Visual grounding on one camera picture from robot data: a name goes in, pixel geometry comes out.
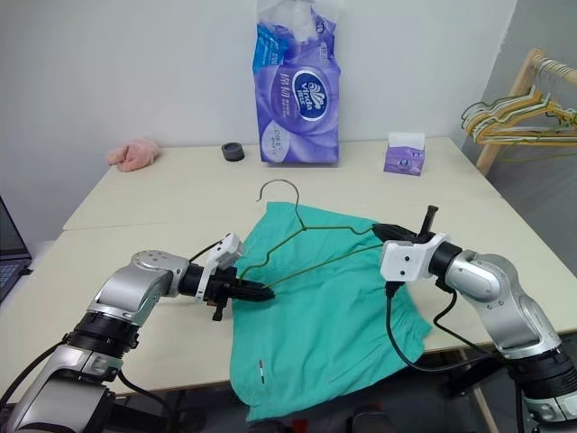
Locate black bracket under table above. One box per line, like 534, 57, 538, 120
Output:
443, 355, 513, 399

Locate dark laptop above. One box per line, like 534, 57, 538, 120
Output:
0, 195, 35, 304

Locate hangers on rack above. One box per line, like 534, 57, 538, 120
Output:
468, 85, 577, 146

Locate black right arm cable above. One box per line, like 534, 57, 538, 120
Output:
384, 280, 513, 373

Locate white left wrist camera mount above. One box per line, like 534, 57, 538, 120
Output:
197, 232, 245, 303

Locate teal green shorts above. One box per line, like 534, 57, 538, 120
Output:
228, 200, 435, 424

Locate wooden clothes rack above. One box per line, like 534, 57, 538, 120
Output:
475, 48, 577, 175

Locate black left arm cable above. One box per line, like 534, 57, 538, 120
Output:
188, 242, 226, 263

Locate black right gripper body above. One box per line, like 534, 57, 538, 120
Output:
404, 205, 440, 247

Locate green wire hanger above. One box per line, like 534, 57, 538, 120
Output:
238, 180, 385, 290
460, 99, 577, 164

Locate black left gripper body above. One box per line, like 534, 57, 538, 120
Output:
205, 265, 240, 323

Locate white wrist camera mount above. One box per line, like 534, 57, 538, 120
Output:
380, 232, 453, 283
197, 232, 245, 303

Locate small purple tissue box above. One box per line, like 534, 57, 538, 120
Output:
382, 132, 427, 178

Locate wooden table leg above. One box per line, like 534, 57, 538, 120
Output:
468, 383, 498, 433

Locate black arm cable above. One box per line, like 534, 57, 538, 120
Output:
384, 280, 513, 373
188, 242, 226, 263

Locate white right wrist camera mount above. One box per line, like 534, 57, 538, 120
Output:
380, 232, 453, 283

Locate purple Vinda tissue pack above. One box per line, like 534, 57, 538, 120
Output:
250, 0, 343, 169

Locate green wire hanger on rack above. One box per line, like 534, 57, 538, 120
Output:
460, 99, 577, 164

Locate black round container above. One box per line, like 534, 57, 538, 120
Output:
221, 141, 247, 163

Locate white wire hanger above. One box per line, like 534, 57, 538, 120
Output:
463, 92, 577, 136

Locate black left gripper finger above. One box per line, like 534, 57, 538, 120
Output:
229, 290, 277, 303
230, 279, 275, 294

